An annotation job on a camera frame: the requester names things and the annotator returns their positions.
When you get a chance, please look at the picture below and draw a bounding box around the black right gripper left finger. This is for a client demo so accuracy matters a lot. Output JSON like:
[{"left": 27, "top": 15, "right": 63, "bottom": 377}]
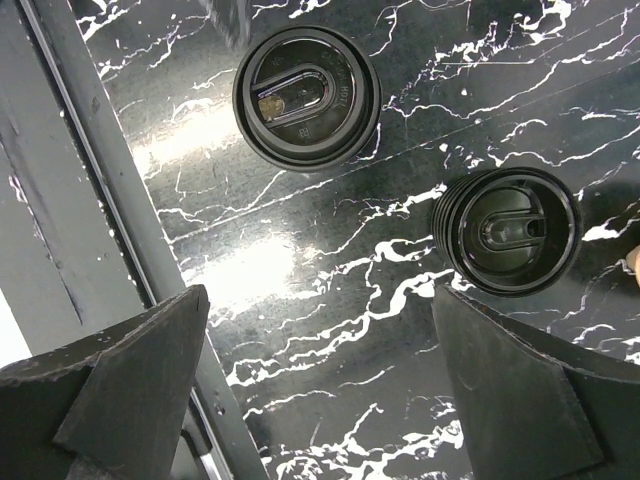
[{"left": 1, "top": 285, "right": 209, "bottom": 479}]

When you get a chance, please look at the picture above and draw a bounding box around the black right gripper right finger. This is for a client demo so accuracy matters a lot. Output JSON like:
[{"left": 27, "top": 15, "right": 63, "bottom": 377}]
[{"left": 433, "top": 287, "right": 639, "bottom": 479}]

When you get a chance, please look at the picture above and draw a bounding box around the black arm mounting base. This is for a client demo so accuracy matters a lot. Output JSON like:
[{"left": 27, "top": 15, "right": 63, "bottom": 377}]
[{"left": 1, "top": 1, "right": 266, "bottom": 479}]

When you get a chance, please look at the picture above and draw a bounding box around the brown pulp cup carrier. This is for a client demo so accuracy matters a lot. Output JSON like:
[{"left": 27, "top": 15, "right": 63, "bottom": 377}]
[{"left": 626, "top": 245, "right": 640, "bottom": 286}]

